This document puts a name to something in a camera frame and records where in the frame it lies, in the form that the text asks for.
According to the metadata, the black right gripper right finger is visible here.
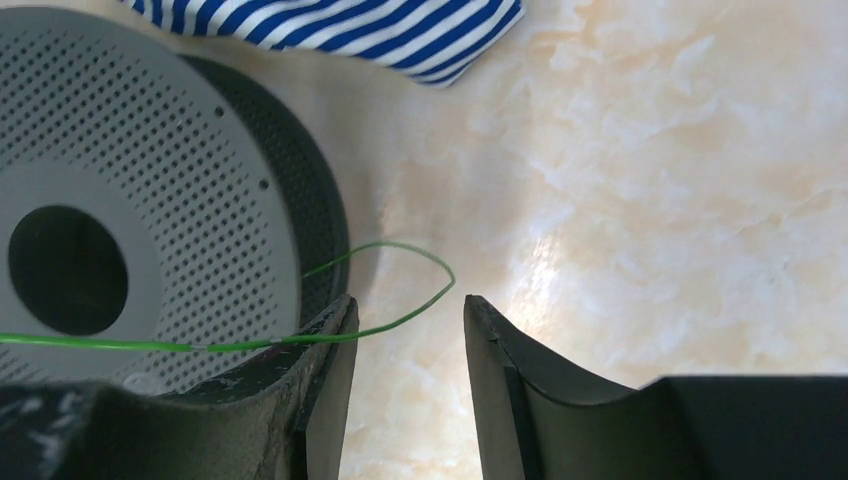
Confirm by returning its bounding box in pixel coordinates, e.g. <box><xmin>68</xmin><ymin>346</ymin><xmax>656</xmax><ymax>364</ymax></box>
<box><xmin>464</xmin><ymin>295</ymin><xmax>847</xmax><ymax>479</ymax></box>

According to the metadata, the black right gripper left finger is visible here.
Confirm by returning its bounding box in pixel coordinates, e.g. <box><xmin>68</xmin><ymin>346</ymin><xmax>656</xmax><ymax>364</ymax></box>
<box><xmin>0</xmin><ymin>294</ymin><xmax>360</xmax><ymax>480</ymax></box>

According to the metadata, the black cable spool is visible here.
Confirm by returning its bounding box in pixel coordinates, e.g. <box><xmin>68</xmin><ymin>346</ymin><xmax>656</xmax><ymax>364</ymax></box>
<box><xmin>1</xmin><ymin>6</ymin><xmax>348</xmax><ymax>396</ymax></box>

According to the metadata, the thin green wire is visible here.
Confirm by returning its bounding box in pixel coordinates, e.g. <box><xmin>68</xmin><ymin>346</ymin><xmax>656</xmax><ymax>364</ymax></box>
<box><xmin>0</xmin><ymin>240</ymin><xmax>457</xmax><ymax>354</ymax></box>

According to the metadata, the blue white striped cloth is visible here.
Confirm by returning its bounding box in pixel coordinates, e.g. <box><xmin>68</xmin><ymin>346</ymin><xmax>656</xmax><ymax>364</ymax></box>
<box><xmin>127</xmin><ymin>0</ymin><xmax>525</xmax><ymax>88</ymax></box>

